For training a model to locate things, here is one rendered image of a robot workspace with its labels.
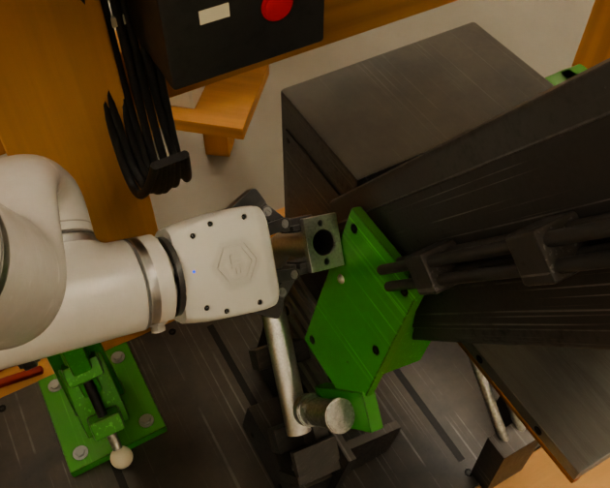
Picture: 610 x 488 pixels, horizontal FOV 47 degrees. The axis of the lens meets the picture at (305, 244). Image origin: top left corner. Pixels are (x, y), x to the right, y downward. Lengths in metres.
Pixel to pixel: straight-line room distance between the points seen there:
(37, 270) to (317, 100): 0.52
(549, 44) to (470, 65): 2.36
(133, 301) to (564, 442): 0.44
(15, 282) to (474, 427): 0.73
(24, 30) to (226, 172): 1.84
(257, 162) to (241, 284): 1.92
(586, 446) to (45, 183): 0.55
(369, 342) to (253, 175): 1.84
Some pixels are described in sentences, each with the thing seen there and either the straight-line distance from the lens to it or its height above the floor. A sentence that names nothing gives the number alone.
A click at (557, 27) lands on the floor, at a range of 3.40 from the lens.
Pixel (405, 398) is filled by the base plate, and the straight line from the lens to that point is 1.00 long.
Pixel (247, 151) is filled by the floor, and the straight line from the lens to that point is 2.61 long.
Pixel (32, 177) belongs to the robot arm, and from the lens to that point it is 0.53.
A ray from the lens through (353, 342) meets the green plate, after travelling 0.74.
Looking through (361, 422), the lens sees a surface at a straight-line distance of 0.78.
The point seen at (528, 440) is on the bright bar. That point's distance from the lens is 0.89.
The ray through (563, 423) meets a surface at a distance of 0.77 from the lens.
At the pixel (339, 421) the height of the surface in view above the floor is 1.08.
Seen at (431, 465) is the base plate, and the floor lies 0.90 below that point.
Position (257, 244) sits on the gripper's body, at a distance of 0.66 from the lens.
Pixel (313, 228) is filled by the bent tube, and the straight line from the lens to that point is 0.70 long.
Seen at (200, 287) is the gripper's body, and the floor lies 1.27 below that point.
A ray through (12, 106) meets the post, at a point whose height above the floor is 1.31.
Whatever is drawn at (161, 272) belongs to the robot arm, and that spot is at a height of 1.30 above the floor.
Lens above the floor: 1.78
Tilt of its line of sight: 51 degrees down
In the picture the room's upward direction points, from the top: straight up
